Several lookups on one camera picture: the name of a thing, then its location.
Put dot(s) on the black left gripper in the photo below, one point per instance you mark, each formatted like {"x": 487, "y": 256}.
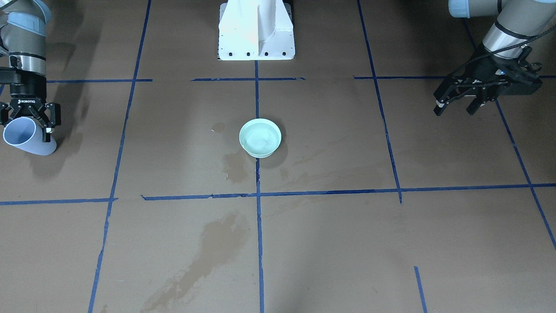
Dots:
{"x": 483, "y": 66}

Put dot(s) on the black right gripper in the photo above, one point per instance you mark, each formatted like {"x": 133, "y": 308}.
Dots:
{"x": 27, "y": 96}

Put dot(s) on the light blue plastic cup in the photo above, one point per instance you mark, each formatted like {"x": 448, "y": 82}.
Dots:
{"x": 25, "y": 134}

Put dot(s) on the mint green bowl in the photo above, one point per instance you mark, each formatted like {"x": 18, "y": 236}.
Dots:
{"x": 260, "y": 137}

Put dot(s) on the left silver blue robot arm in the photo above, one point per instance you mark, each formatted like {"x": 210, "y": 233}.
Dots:
{"x": 518, "y": 23}

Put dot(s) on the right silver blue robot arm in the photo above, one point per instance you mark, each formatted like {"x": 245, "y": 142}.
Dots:
{"x": 23, "y": 43}

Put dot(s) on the brown paper table cover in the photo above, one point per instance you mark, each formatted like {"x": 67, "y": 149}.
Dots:
{"x": 371, "y": 203}

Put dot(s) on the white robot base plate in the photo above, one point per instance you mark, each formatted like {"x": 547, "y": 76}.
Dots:
{"x": 256, "y": 30}

